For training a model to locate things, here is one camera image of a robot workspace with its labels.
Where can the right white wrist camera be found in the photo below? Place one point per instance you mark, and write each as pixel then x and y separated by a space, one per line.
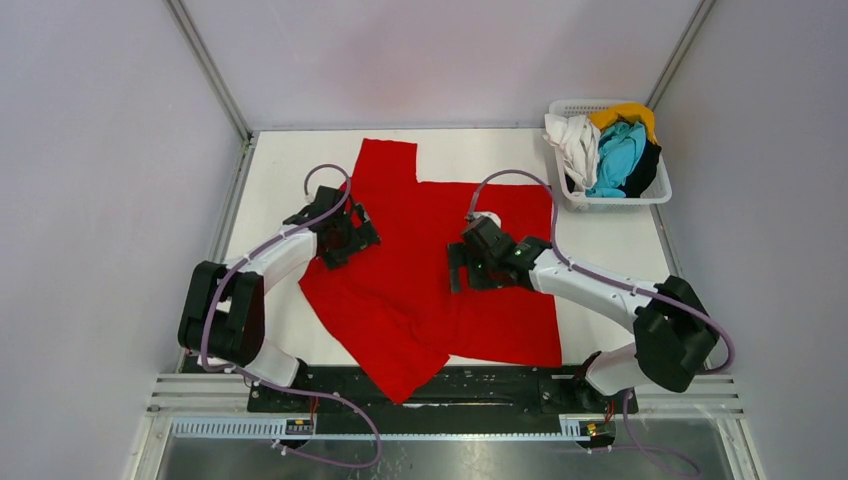
pixel 494 217

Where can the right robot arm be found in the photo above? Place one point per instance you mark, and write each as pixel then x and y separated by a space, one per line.
pixel 672 336

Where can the red t-shirt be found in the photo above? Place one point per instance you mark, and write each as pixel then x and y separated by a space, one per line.
pixel 391 306

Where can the yellow t-shirt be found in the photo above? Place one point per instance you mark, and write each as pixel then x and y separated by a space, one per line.
pixel 630 112

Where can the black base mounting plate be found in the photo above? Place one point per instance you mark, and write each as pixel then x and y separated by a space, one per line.
pixel 458 400

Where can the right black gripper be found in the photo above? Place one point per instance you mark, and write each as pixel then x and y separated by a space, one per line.
pixel 460 255

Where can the white plastic laundry basket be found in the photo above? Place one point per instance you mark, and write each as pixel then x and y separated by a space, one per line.
pixel 658 191

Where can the white t-shirt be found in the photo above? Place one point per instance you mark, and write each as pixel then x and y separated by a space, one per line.
pixel 575 140

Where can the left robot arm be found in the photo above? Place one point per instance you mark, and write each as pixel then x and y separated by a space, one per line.
pixel 224 314

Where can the black t-shirt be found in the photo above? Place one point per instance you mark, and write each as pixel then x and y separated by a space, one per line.
pixel 644 172

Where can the teal t-shirt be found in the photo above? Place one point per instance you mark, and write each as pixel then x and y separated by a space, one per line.
pixel 621 147

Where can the aluminium frame rail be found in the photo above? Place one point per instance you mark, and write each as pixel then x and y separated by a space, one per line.
pixel 224 406

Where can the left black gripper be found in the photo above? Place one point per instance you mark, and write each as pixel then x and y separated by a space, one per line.
pixel 362 237

